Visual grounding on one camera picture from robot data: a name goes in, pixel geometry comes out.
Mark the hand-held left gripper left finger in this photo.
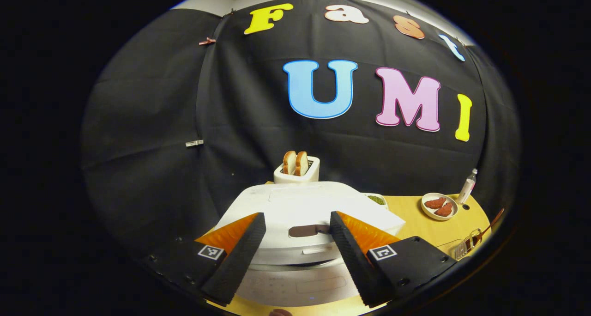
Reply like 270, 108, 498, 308
143, 212, 267, 306

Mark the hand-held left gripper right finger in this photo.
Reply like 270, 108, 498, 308
330, 211, 458, 308

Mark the white rice cooker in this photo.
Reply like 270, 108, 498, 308
208, 181, 407, 307

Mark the wire chopstick holder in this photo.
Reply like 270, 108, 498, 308
454, 228, 483, 261

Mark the brown wooden spoon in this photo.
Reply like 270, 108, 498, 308
466, 208, 505, 252

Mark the white divided bean dish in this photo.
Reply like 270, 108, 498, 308
365, 193, 389, 210

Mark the white round plate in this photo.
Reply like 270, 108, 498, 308
421, 192, 458, 221

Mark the clear plastic container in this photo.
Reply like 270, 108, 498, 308
436, 239, 462, 259

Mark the white toaster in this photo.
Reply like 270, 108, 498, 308
273, 156, 320, 184

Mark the small clear bottle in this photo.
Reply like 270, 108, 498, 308
456, 168, 478, 206

